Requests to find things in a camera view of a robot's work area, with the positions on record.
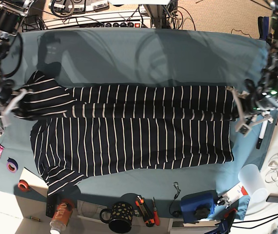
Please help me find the orange tape roll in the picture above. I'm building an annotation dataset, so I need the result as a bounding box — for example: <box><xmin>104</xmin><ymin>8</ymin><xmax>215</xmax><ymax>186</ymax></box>
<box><xmin>18</xmin><ymin>179</ymin><xmax>30</xmax><ymax>192</ymax></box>

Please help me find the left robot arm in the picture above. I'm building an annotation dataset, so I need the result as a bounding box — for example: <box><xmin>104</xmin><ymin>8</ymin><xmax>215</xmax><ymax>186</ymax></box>
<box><xmin>226</xmin><ymin>0</ymin><xmax>278</xmax><ymax>136</ymax></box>

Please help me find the black lanyard with carabiner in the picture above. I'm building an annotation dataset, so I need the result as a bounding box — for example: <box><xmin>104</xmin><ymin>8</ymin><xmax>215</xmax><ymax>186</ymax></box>
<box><xmin>169</xmin><ymin>181</ymin><xmax>181</xmax><ymax>218</ymax></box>

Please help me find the white black marker pen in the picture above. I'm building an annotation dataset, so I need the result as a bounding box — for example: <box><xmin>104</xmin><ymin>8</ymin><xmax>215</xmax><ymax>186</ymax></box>
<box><xmin>256</xmin><ymin>120</ymin><xmax>268</xmax><ymax>149</ymax></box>

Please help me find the black mug with yellow leaves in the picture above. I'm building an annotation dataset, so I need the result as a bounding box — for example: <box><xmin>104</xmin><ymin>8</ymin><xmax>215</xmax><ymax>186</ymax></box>
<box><xmin>99</xmin><ymin>201</ymin><xmax>134</xmax><ymax>234</ymax></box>

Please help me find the purple tape roll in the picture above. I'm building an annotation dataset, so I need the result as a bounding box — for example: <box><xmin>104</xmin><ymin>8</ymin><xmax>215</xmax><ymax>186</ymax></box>
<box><xmin>6</xmin><ymin>158</ymin><xmax>19</xmax><ymax>173</ymax></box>

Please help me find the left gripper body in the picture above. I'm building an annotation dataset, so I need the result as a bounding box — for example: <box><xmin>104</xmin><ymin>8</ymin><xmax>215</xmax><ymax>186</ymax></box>
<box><xmin>226</xmin><ymin>86</ymin><xmax>274</xmax><ymax>136</ymax></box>

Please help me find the white paper sheet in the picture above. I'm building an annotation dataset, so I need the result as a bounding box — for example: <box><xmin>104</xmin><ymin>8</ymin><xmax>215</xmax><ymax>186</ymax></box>
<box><xmin>20</xmin><ymin>167</ymin><xmax>48</xmax><ymax>190</ymax></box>

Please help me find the white red card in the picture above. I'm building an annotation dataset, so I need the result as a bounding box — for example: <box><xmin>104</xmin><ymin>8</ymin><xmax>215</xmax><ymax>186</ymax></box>
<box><xmin>220</xmin><ymin>182</ymin><xmax>248</xmax><ymax>204</ymax></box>

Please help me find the translucent plastic cup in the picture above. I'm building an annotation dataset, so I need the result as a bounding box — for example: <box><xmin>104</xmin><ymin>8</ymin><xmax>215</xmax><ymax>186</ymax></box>
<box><xmin>238</xmin><ymin>164</ymin><xmax>268</xmax><ymax>203</ymax></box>

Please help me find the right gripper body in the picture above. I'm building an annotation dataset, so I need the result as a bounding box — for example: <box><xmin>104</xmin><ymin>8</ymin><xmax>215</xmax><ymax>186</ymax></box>
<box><xmin>0</xmin><ymin>88</ymin><xmax>33</xmax><ymax>128</ymax></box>

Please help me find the white power strip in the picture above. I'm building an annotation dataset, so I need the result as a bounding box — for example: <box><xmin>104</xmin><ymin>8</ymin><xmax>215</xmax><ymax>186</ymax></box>
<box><xmin>43</xmin><ymin>9</ymin><xmax>153</xmax><ymax>29</ymax></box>

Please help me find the red handled screwdriver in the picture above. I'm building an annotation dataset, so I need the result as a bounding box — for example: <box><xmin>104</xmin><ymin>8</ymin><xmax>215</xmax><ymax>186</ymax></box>
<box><xmin>152</xmin><ymin>198</ymin><xmax>160</xmax><ymax>226</ymax></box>

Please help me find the black remote control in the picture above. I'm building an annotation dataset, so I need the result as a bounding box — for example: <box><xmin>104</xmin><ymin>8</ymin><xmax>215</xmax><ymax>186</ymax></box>
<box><xmin>46</xmin><ymin>195</ymin><xmax>58</xmax><ymax>218</ymax></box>

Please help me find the orange drink bottle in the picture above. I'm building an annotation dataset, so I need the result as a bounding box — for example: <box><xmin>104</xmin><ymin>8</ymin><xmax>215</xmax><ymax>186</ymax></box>
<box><xmin>50</xmin><ymin>199</ymin><xmax>75</xmax><ymax>234</ymax></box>

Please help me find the teal table cloth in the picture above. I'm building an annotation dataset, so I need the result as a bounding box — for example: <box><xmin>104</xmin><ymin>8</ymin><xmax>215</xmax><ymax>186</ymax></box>
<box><xmin>0</xmin><ymin>27</ymin><xmax>278</xmax><ymax>220</ymax></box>

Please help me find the grey flat adapter box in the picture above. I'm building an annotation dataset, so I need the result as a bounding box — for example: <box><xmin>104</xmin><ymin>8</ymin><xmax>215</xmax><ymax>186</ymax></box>
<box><xmin>266</xmin><ymin>194</ymin><xmax>278</xmax><ymax>203</ymax></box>

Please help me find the navy white striped t-shirt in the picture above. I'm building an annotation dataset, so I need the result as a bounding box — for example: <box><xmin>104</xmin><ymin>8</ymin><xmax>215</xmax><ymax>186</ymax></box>
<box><xmin>14</xmin><ymin>71</ymin><xmax>234</xmax><ymax>195</ymax></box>

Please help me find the blue clamp device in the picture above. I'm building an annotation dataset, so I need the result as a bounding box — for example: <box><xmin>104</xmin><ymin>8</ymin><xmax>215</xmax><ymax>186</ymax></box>
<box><xmin>180</xmin><ymin>193</ymin><xmax>216</xmax><ymax>223</ymax></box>

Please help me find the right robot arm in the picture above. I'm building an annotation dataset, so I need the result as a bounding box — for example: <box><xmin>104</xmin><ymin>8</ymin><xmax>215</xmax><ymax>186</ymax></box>
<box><xmin>0</xmin><ymin>0</ymin><xmax>35</xmax><ymax>128</ymax></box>

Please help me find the orange black utility knife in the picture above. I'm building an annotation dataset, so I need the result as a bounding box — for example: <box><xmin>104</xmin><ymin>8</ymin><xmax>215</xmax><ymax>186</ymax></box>
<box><xmin>135</xmin><ymin>195</ymin><xmax>155</xmax><ymax>227</ymax></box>

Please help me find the blue black spring clamp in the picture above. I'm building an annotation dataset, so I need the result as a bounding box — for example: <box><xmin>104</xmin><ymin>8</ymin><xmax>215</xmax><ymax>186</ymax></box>
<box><xmin>258</xmin><ymin>17</ymin><xmax>269</xmax><ymax>40</ymax></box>

